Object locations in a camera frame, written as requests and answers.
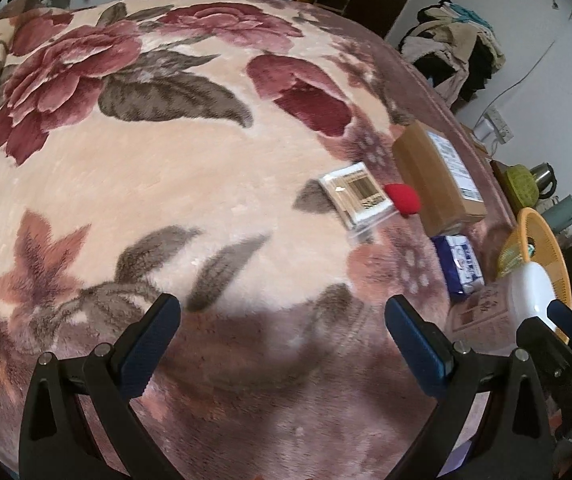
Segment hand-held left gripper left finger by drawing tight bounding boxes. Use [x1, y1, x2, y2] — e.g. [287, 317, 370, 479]
[18, 293, 202, 480]

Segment steel electric kettle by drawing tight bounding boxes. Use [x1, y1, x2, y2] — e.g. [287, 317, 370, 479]
[530, 161, 558, 199]

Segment white wall cable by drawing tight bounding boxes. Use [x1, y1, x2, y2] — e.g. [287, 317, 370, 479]
[476, 40, 557, 128]

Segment red sponge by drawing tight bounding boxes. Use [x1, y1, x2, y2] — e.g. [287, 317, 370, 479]
[383, 183, 423, 218]

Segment labelled cardboard box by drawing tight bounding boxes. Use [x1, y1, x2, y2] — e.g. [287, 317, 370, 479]
[391, 120, 488, 234]

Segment yellow plastic basket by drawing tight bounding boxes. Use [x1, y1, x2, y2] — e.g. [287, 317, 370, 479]
[496, 207, 572, 343]

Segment grey-green thermos flask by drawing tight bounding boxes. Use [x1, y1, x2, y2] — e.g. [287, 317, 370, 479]
[547, 190, 572, 235]

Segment white plastic jar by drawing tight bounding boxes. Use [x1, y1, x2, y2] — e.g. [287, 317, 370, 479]
[447, 262, 560, 357]

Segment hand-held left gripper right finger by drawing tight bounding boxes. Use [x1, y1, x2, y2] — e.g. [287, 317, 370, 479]
[384, 295, 557, 480]

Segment pile of clothes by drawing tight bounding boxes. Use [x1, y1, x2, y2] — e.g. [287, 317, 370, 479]
[397, 1, 508, 107]

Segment white wall power outlet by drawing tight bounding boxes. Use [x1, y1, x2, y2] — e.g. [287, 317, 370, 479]
[475, 106, 513, 144]

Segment clear bag of cotton swabs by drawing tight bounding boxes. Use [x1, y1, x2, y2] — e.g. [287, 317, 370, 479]
[318, 162, 398, 242]

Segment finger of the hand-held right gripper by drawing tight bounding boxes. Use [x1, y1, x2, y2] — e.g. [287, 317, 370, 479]
[546, 299, 572, 351]
[515, 316, 567, 368]

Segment dark blue tissue pack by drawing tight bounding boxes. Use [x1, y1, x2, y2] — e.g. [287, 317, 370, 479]
[430, 233, 486, 302]

